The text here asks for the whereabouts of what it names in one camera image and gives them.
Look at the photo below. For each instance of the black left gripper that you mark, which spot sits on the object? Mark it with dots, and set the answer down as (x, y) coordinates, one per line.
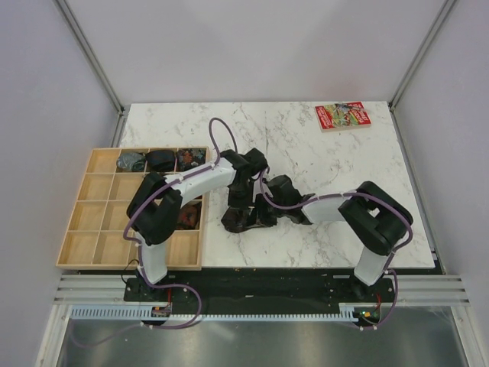
(245, 203)

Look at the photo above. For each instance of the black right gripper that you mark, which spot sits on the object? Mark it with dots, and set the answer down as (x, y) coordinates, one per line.
(260, 217)

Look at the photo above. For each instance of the brown floral necktie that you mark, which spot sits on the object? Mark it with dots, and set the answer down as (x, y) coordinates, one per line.
(238, 220)

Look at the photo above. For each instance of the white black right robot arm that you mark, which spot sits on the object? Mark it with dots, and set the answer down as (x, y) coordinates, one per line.
(381, 224)

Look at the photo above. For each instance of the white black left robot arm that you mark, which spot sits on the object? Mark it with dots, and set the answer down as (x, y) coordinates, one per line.
(154, 210)

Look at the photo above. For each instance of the red brown rolled tie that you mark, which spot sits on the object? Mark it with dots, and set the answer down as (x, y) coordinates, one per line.
(189, 216)

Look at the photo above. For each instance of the dark multicolour rolled tie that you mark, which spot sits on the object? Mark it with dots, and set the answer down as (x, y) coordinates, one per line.
(189, 158)

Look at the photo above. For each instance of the black rolled tie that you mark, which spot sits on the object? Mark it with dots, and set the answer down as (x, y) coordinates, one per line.
(162, 160)

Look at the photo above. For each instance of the grey rolled tie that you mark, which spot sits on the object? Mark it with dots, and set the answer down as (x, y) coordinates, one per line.
(131, 161)

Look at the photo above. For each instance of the red paperback book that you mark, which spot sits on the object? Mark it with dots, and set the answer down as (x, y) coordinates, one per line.
(342, 116)

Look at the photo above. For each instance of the wooden compartment tray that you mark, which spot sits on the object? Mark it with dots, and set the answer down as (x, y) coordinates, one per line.
(94, 237)

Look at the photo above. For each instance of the white slotted cable duct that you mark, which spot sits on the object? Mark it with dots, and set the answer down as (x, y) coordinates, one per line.
(151, 313)

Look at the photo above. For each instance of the aluminium frame rail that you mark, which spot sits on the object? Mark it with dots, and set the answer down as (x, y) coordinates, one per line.
(414, 290)

